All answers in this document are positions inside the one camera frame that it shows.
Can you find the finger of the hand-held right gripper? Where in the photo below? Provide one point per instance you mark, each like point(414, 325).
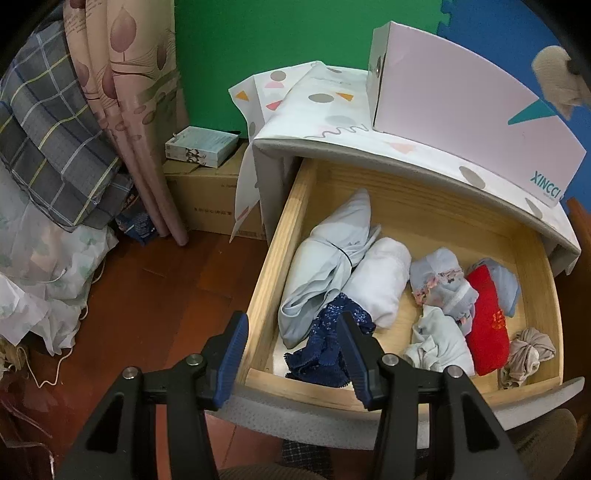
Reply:
point(577, 67)

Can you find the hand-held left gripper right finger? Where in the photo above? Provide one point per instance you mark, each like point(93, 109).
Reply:
point(355, 357)

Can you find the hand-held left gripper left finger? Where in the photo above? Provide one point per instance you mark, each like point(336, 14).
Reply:
point(233, 355)

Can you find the beige cloth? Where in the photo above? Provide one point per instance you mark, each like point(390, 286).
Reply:
point(551, 69)

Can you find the navy lace underwear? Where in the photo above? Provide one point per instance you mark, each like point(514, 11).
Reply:
point(318, 344)

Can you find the white underwear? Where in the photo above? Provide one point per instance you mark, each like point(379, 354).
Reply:
point(378, 281)

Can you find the pale underwear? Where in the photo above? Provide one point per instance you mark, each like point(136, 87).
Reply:
point(438, 344)

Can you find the light blue underwear bundle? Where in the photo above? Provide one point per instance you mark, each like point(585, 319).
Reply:
point(323, 258)

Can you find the floral light blue sock roll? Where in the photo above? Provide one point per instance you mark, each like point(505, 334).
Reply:
point(438, 272)

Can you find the red underwear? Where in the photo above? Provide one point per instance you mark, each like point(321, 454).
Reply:
point(489, 323)

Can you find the grey blue sock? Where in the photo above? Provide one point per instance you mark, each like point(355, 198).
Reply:
point(508, 286)

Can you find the beige knotted stocking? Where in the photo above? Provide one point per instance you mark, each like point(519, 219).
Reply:
point(526, 355)

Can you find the wooden drawer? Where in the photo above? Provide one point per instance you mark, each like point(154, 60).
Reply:
point(461, 221)

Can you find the dark checked cloth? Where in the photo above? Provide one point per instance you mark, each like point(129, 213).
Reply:
point(304, 457)

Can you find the pink cardboard box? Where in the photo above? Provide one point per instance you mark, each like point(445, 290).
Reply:
point(461, 101)

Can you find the brown wooden furniture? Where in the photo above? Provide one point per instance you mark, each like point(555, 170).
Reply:
point(581, 221)

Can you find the brown cardboard box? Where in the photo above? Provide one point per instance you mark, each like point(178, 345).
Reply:
point(203, 198)

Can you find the blue plastic packet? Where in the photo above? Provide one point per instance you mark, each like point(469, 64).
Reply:
point(136, 226)

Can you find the grey bedside cabinet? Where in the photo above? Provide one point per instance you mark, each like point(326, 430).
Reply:
point(272, 184)

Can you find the white sheer leaf print cloth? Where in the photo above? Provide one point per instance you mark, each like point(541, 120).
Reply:
point(46, 258)

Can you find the small teal and white box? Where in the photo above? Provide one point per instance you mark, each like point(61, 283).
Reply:
point(203, 141)

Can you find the white patterned cover cloth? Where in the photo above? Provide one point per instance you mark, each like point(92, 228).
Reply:
point(323, 110)

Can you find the pink leaf print curtain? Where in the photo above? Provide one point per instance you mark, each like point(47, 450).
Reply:
point(129, 92)

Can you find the grey plaid quilt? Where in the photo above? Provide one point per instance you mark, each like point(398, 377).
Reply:
point(46, 129)

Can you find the blue foam wall mat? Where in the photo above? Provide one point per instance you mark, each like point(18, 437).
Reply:
point(498, 23)

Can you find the green foam wall mat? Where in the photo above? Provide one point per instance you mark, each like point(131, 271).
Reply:
point(277, 37)

